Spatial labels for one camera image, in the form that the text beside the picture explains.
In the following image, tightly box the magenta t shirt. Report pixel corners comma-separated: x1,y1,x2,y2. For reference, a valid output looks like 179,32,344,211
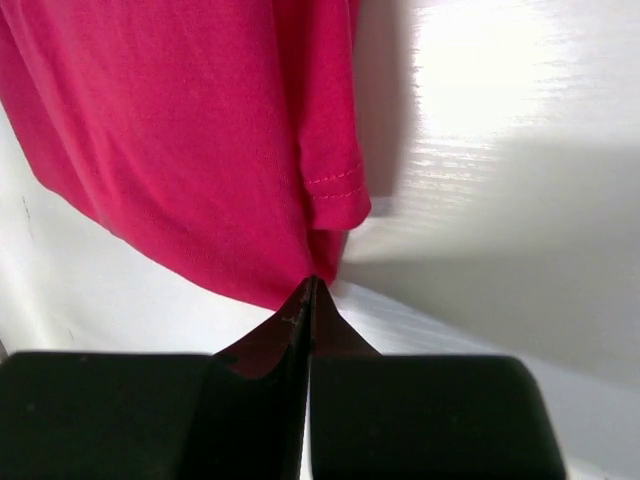
1,1,371,354

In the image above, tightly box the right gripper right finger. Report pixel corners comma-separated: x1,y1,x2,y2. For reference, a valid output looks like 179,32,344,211
309,281,567,479

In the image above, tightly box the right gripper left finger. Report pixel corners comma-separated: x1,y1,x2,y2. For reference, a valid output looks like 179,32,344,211
1,279,314,479

